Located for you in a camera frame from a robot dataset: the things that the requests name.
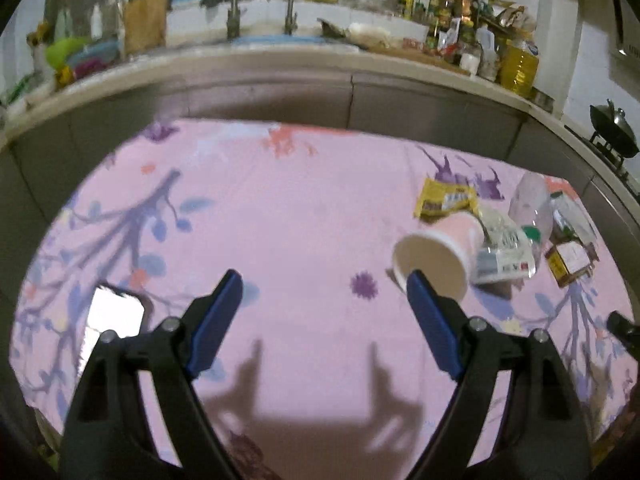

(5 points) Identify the yellow cooking oil bottle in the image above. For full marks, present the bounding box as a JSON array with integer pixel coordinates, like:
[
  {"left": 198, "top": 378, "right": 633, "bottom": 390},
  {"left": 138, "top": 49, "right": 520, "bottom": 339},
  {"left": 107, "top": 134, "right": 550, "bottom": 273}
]
[{"left": 500, "top": 42, "right": 541, "bottom": 99}]

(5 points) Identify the white plastic wrapper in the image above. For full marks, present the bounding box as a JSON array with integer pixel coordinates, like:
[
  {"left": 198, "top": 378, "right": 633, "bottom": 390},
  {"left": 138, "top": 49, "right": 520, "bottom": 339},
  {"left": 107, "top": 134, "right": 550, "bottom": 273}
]
[{"left": 472, "top": 208, "right": 536, "bottom": 286}]

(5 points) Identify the blue plastic basin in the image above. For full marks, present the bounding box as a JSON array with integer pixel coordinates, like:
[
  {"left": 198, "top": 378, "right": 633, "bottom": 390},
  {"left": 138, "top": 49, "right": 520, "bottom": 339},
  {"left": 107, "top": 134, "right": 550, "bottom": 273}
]
[{"left": 67, "top": 41, "right": 119, "bottom": 67}]

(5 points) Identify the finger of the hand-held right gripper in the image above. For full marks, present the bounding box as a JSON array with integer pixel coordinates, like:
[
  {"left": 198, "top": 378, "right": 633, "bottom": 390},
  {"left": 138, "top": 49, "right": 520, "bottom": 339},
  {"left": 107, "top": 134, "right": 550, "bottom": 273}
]
[{"left": 607, "top": 311, "right": 640, "bottom": 357}]

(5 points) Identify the smartphone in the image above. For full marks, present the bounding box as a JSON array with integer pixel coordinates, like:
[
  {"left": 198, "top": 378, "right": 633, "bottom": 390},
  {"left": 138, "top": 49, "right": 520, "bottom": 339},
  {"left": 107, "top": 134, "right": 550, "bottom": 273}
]
[{"left": 82, "top": 284, "right": 147, "bottom": 356}]

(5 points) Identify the group of condiment bottles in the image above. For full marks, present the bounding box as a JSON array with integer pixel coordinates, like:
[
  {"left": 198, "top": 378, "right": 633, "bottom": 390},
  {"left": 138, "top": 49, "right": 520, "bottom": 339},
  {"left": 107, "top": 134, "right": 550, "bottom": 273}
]
[{"left": 400, "top": 0, "right": 502, "bottom": 81}]

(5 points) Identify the yellow snack packet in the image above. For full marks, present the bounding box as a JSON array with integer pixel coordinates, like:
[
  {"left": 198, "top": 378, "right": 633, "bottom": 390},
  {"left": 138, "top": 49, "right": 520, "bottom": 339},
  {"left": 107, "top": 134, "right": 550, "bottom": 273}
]
[{"left": 414, "top": 178, "right": 480, "bottom": 219}]

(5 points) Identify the green plastic bowl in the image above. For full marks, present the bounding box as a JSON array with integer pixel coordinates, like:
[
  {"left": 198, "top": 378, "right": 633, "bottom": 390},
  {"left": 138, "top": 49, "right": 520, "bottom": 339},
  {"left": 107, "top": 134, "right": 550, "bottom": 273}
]
[{"left": 46, "top": 36, "right": 89, "bottom": 69}]

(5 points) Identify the pink paper cup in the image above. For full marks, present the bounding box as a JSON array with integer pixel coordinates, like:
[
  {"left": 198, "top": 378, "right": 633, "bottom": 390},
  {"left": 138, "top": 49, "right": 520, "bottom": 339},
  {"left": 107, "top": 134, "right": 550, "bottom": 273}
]
[{"left": 391, "top": 210, "right": 486, "bottom": 303}]

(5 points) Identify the gas stove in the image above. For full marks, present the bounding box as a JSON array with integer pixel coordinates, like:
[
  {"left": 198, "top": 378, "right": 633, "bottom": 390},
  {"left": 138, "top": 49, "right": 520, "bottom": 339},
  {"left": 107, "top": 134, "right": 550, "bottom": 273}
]
[{"left": 565, "top": 124, "right": 640, "bottom": 196}]

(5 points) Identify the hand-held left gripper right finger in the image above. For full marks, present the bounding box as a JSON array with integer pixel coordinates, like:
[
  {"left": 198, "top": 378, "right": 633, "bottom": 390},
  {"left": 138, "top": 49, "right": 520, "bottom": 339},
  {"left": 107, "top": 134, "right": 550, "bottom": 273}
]
[{"left": 406, "top": 269, "right": 593, "bottom": 480}]

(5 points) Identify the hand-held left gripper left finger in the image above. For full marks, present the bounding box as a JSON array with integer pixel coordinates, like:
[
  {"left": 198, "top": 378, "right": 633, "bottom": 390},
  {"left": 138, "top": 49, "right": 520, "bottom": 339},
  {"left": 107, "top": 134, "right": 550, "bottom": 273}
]
[{"left": 60, "top": 269, "right": 246, "bottom": 480}]

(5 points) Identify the small amber glass bottle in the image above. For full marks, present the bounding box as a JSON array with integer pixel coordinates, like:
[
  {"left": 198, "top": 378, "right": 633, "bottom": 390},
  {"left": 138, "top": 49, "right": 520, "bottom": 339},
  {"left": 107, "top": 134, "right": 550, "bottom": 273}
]
[{"left": 544, "top": 241, "right": 599, "bottom": 289}]

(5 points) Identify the wok with lid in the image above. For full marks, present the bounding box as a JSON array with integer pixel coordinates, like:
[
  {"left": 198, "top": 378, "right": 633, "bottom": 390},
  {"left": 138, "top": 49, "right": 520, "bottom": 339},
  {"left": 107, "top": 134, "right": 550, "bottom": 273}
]
[{"left": 590, "top": 99, "right": 640, "bottom": 159}]

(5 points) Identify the pink floral tablecloth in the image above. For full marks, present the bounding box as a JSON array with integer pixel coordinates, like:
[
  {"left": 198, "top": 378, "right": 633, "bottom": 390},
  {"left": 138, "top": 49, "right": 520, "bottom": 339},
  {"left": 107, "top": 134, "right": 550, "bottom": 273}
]
[{"left": 10, "top": 119, "right": 633, "bottom": 480}]

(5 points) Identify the curved steel faucet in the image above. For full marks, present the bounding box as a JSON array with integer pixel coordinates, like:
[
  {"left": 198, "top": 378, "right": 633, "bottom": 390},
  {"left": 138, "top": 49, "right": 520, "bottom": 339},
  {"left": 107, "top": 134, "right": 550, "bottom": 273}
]
[{"left": 246, "top": 0, "right": 299, "bottom": 37}]

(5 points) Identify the range hood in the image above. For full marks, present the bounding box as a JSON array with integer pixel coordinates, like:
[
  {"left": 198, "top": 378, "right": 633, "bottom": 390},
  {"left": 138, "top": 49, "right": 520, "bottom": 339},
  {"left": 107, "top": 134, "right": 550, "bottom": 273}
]
[{"left": 606, "top": 0, "right": 640, "bottom": 67}]

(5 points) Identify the clear plastic bottle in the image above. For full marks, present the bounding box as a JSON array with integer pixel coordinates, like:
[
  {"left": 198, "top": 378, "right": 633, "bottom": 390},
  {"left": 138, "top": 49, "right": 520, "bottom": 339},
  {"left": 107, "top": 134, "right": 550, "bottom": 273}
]
[{"left": 509, "top": 172, "right": 555, "bottom": 276}]

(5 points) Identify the upright wooden cutting board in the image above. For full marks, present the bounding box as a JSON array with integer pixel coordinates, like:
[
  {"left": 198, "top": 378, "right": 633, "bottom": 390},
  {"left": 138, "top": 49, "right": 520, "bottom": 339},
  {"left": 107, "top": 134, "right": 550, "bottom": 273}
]
[{"left": 123, "top": 0, "right": 168, "bottom": 54}]

